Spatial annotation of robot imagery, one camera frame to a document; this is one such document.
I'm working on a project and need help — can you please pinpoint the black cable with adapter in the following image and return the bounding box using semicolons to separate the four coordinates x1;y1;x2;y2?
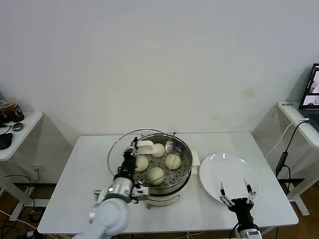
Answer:
275;121;311;198

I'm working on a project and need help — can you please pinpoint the stainless steel steamer basket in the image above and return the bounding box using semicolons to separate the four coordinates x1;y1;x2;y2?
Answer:
125;134;193;196

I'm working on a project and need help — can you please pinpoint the dark plastic drink cup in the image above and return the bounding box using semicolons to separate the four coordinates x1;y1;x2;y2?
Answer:
0;99;12;125

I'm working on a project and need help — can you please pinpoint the glass lid white handle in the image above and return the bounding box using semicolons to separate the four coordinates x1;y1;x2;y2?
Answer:
107;128;181;186

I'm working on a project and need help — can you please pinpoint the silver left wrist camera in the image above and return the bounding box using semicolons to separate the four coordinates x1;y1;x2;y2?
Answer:
131;186;150;203

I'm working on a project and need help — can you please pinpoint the white side table labelled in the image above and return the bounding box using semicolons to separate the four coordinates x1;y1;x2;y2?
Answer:
278;101;319;216

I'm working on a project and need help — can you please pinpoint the thin white floor cable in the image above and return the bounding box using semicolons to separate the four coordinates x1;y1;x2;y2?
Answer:
0;208;39;231

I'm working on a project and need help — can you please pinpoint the white round plate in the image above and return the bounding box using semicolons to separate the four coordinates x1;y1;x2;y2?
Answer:
199;152;262;207

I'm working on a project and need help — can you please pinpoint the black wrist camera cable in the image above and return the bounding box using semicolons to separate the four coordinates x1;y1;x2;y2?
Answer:
229;222;240;239

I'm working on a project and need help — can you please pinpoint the thin black desk cable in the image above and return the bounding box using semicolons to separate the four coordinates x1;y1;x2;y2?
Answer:
0;123;13;135

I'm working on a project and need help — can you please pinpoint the black floor cable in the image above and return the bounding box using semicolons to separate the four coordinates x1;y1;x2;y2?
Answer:
4;174;38;201

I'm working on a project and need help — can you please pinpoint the white steamed baozi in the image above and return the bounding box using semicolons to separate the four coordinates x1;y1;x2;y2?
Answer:
134;155;150;172
164;153;182;170
151;143;166;158
148;167;164;185

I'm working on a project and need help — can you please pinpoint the open black laptop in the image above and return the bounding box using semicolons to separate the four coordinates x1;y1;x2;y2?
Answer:
299;63;319;130

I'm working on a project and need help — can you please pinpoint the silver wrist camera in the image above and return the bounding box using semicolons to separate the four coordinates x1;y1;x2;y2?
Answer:
131;186;150;203
245;230;263;239

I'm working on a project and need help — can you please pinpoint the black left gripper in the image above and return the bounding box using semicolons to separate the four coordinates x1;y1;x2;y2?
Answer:
117;136;140;179

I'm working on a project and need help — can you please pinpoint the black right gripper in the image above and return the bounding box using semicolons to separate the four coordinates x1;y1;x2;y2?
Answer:
219;177;257;226

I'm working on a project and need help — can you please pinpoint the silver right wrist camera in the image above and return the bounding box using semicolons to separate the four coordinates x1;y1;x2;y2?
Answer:
245;230;263;239

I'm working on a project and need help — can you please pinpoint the brown coffee cup white logo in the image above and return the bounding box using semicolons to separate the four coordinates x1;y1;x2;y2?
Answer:
4;97;26;123

